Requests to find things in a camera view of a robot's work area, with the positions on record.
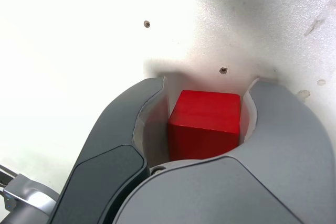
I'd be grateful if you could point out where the red cube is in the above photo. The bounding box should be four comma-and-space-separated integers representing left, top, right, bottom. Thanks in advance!
167, 90, 242, 162

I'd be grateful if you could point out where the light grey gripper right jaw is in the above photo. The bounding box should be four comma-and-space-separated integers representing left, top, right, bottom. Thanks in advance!
112, 77, 336, 224

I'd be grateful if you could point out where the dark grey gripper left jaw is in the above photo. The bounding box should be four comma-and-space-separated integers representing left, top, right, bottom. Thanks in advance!
49, 76, 175, 224

